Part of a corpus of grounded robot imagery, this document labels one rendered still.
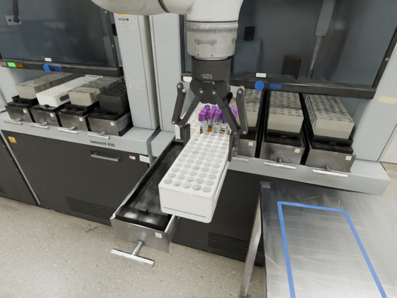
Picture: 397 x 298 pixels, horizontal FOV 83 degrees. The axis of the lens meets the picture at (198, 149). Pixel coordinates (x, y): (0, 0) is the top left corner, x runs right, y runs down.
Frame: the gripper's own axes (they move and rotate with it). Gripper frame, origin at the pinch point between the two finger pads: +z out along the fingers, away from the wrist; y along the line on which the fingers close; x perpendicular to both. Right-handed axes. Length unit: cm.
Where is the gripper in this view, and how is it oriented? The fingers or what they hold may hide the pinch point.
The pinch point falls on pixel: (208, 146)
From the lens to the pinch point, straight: 53.5
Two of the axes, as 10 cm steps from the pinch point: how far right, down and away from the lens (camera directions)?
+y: 9.6, 1.6, -2.4
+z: 0.0, 8.4, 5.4
